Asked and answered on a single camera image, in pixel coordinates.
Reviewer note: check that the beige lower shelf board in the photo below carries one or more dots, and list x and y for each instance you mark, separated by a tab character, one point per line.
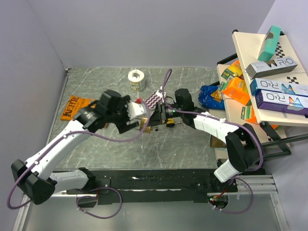
233	112

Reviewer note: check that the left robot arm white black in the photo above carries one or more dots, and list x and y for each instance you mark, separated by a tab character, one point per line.
36	177

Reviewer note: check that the green orange box lower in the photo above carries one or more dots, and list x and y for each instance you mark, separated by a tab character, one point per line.
248	114

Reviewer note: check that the yellow green box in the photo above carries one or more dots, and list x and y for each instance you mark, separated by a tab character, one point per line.
232	71

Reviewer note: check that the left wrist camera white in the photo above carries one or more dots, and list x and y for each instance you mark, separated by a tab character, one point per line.
136	108

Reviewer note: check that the large brass padlock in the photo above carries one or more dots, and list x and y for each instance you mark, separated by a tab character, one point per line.
142	124

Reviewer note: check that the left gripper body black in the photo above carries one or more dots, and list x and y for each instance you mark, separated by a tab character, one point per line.
121	114

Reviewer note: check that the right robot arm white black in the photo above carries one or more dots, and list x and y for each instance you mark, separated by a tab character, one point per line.
243	146

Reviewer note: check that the beige shelf board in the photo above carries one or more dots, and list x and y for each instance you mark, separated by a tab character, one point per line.
247	47
233	112

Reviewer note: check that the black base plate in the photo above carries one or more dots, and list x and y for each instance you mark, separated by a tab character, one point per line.
155	185

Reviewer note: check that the teal box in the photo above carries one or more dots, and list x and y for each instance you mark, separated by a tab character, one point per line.
269	44

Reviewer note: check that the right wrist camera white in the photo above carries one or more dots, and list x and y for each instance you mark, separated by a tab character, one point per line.
160	94

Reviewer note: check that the white tape roll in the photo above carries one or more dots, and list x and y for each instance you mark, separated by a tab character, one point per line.
136	80

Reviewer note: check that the orange potato chips bag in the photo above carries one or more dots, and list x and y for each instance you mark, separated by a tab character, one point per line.
72	109

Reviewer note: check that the orange snack box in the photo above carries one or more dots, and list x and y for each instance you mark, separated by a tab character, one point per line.
237	90

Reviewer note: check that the small brass padlock with keys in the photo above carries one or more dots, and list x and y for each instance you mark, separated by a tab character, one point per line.
154	128

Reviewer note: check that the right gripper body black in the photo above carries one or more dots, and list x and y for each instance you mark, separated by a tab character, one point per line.
170	113

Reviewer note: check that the blue chips bag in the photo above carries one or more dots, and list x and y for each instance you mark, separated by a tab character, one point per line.
210	97

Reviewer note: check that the beige upper shelf board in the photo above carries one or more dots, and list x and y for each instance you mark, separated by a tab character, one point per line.
247	47

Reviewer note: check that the blue R&O box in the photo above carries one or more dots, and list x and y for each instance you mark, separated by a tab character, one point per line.
259	84

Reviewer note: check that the purple R&O box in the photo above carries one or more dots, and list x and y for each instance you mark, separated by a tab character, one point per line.
282	102

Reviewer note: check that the yellow padlock black shackle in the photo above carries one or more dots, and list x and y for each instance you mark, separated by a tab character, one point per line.
170	123

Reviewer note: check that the pink black zigzag sponge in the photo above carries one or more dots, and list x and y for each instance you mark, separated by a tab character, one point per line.
152	101

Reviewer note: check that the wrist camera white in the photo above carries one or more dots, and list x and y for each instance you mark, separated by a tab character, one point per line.
136	108
160	94

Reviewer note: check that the black shelf frame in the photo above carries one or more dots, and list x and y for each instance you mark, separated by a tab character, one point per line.
222	65

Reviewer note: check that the silver R&O box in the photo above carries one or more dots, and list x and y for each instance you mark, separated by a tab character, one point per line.
272	67

